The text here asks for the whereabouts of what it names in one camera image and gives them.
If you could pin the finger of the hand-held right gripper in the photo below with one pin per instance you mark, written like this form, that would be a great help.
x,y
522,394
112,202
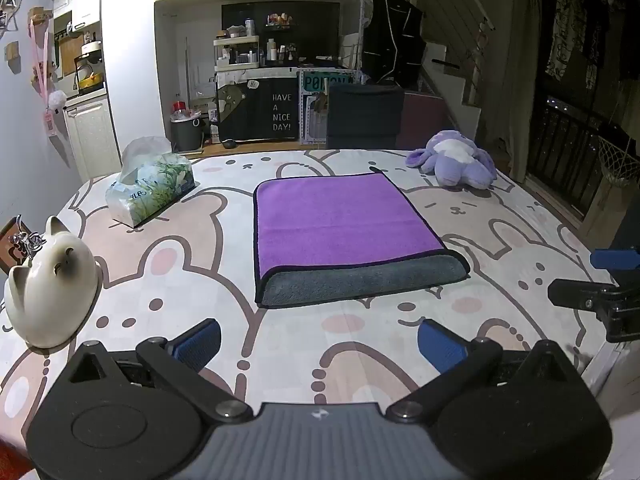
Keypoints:
x,y
612,258
575,295

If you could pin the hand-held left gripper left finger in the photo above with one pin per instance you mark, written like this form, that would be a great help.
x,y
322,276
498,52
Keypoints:
x,y
196,344

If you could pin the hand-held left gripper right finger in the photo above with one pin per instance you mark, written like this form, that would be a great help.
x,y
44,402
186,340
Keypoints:
x,y
441,347

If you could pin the purple and grey towel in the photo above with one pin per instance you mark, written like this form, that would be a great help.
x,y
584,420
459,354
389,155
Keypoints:
x,y
340,220

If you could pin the bunny print bed sheet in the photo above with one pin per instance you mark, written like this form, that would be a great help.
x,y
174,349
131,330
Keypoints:
x,y
190,270

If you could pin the black balcony railing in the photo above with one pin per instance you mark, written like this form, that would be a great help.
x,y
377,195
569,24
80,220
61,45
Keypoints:
x,y
565,150

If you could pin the white cat figurine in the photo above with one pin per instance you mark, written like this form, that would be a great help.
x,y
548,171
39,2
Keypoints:
x,y
50,285

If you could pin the tissue pack with green print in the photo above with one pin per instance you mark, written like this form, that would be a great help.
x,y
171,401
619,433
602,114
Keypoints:
x,y
150,185

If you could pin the purple plush toy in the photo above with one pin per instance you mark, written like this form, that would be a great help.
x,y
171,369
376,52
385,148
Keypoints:
x,y
452,162

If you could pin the dark window curtain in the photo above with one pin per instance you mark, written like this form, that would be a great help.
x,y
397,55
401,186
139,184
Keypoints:
x,y
526,85

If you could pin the metal key bunch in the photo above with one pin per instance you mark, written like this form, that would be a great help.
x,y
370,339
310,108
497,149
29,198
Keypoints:
x,y
29,242

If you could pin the brown wooden board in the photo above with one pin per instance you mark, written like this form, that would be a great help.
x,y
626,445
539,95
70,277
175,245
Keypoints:
x,y
9,250

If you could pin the grey trash bin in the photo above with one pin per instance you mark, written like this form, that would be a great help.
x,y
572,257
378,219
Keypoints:
x,y
186,132

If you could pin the hanging patterned clothes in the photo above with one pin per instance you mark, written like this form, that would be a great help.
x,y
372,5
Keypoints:
x,y
575,30

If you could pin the white kitchen cabinet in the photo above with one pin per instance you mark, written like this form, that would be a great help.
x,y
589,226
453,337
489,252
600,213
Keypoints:
x,y
92,135

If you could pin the black chair back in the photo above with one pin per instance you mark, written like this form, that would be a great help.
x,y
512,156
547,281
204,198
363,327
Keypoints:
x,y
364,117

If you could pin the black printed cabinet curtain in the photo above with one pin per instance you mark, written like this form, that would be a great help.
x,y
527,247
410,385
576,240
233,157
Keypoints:
x,y
260,110

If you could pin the green sign plate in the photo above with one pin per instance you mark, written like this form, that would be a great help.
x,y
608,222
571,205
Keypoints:
x,y
325,82

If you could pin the white rack with bottles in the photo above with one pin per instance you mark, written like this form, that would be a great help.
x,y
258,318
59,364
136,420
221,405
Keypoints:
x,y
236,52

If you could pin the black hanging jacket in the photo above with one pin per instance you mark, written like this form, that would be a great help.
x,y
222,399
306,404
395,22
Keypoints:
x,y
395,40

